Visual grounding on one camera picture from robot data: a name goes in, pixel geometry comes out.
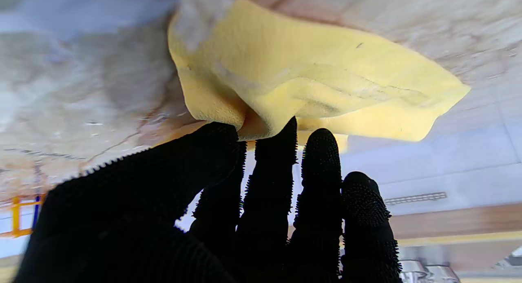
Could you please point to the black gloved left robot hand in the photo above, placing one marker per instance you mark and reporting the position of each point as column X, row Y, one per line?
column 163, row 217

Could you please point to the yellow microfibre cloth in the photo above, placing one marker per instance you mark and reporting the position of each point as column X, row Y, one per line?
column 293, row 67

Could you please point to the orange test tube rack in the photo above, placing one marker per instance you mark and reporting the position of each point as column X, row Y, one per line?
column 16, row 217

